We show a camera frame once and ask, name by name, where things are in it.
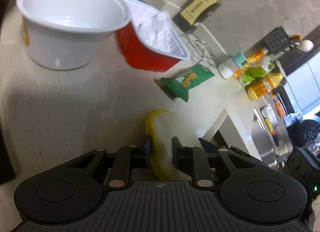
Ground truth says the soy sauce bottle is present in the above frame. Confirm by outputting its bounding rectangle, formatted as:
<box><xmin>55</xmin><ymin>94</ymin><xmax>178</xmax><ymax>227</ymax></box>
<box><xmin>172</xmin><ymin>0</ymin><xmax>221</xmax><ymax>34</ymax></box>

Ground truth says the green white plastic bag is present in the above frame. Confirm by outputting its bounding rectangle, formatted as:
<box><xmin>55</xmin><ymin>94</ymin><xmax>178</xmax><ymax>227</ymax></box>
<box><xmin>237</xmin><ymin>56</ymin><xmax>276</xmax><ymax>87</ymax></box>

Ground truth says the grey wall utensil holder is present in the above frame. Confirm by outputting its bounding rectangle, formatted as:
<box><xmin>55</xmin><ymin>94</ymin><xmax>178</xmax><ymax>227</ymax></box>
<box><xmin>262</xmin><ymin>27</ymin><xmax>294</xmax><ymax>56</ymax></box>

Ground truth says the red white food tray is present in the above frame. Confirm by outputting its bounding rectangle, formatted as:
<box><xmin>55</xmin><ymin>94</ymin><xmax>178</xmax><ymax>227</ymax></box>
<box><xmin>116</xmin><ymin>0</ymin><xmax>190</xmax><ymax>72</ymax></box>

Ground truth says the metal wire trivet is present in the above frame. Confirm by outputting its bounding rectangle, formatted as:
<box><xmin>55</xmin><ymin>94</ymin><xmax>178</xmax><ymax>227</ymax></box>
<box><xmin>181</xmin><ymin>34</ymin><xmax>218</xmax><ymax>68</ymax></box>

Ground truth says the teal cap salt shaker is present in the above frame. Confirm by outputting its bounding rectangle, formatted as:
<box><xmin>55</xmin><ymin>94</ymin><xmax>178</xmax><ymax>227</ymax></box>
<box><xmin>217</xmin><ymin>52</ymin><xmax>247</xmax><ymax>80</ymax></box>

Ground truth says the white round ladle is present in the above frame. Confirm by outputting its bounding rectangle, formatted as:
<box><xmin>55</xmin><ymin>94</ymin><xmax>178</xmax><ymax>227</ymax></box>
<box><xmin>297</xmin><ymin>40</ymin><xmax>314</xmax><ymax>53</ymax></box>

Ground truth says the stainless steel sink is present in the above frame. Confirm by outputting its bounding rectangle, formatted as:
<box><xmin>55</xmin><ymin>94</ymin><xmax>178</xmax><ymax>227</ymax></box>
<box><xmin>251</xmin><ymin>95</ymin><xmax>293</xmax><ymax>170</ymax></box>

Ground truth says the white plastic bowl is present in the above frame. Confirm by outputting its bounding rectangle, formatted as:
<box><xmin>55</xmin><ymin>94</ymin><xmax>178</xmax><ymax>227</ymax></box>
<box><xmin>16</xmin><ymin>0</ymin><xmax>131</xmax><ymax>70</ymax></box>

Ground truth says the yellow detergent bottle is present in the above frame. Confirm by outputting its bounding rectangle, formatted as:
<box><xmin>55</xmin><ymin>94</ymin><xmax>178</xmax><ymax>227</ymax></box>
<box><xmin>246</xmin><ymin>72</ymin><xmax>286</xmax><ymax>101</ymax></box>

